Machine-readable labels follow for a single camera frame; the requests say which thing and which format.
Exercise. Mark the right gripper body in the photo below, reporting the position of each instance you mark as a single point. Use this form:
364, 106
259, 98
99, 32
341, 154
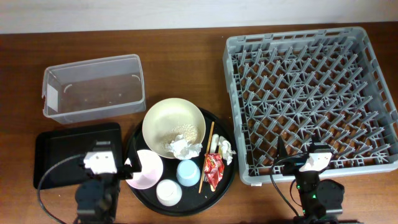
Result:
294, 166

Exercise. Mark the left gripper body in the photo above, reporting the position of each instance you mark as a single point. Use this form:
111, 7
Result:
125, 173

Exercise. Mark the white cup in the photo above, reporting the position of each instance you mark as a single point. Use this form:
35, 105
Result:
168, 192

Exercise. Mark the white napkin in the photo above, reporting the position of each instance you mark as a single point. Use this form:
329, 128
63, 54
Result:
182, 149

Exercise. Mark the light blue cup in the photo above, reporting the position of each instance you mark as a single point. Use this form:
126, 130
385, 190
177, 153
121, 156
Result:
188, 173

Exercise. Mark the red snack wrapper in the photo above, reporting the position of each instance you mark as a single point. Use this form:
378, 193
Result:
214, 168

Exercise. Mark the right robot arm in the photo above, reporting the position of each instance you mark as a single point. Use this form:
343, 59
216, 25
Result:
321, 200

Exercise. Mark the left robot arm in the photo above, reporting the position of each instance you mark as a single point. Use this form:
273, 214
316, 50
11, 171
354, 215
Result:
97, 198

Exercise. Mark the grey dishwasher rack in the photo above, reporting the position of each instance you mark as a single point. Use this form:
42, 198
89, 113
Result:
293, 85

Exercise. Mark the clear plastic waste bin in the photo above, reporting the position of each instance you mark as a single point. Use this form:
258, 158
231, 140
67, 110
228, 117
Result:
94, 89

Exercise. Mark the small pink bowl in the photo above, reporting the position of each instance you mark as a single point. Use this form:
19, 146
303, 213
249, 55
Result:
152, 170

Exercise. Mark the large cream bowl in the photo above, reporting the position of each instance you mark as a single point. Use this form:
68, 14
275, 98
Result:
164, 116

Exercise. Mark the black rectangular tray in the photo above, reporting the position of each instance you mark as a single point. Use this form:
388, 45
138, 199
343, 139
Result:
52, 147

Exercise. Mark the rice food scraps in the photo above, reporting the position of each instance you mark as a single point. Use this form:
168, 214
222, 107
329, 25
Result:
187, 132

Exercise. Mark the white plastic fork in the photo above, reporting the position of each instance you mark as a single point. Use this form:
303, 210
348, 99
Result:
214, 143

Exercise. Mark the wooden chopstick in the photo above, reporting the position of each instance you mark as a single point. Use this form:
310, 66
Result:
206, 153

